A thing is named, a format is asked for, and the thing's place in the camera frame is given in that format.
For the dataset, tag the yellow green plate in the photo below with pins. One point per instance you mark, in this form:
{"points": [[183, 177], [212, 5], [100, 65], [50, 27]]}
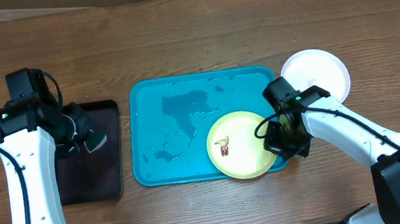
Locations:
{"points": [[236, 149]]}

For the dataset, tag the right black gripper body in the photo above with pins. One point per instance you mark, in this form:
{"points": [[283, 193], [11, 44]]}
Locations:
{"points": [[284, 140]]}

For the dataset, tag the teal plastic tray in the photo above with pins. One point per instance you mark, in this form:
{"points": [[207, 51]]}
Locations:
{"points": [[172, 116]]}

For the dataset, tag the green sponge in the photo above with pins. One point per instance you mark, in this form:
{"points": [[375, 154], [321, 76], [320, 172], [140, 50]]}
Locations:
{"points": [[94, 140]]}

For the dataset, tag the white plate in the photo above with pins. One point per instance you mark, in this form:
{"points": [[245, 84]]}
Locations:
{"points": [[314, 67]]}

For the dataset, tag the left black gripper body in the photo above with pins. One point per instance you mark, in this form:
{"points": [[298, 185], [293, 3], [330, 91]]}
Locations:
{"points": [[74, 130]]}

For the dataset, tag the black rectangular tray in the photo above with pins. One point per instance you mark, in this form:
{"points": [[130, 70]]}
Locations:
{"points": [[94, 177]]}

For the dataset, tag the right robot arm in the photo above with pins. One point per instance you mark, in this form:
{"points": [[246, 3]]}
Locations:
{"points": [[299, 116]]}

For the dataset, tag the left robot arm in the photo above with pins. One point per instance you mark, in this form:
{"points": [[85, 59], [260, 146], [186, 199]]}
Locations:
{"points": [[35, 130]]}

